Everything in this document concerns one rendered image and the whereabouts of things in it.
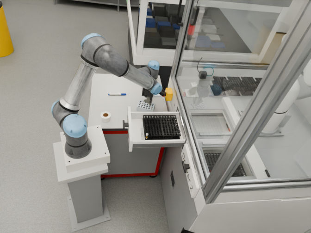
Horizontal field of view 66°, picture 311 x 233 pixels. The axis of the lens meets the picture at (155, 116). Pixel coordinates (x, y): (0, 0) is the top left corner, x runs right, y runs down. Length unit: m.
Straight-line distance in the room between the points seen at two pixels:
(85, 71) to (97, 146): 0.46
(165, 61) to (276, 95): 1.56
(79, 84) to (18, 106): 1.85
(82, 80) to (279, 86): 0.92
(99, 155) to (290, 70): 1.09
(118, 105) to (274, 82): 1.30
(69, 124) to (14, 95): 1.99
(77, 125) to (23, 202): 1.19
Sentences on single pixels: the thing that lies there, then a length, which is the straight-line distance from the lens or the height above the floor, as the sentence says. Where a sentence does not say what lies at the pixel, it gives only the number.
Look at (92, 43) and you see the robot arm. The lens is 1.23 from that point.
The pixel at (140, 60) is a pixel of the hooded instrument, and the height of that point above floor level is 0.86.
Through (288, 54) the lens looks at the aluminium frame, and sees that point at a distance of 0.72.
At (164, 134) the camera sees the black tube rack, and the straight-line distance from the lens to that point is 1.49.
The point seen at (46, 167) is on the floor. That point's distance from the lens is 2.47.
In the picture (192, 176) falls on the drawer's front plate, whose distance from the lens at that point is 1.34.
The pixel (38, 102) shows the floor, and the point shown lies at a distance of 3.08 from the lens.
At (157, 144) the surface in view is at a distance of 1.48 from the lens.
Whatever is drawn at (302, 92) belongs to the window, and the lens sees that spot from 0.82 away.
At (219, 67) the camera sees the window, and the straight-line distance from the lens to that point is 1.10.
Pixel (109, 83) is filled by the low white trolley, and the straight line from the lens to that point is 2.03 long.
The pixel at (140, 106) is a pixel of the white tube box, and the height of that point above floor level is 0.80.
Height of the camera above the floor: 2.02
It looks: 45 degrees down
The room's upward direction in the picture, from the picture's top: 10 degrees clockwise
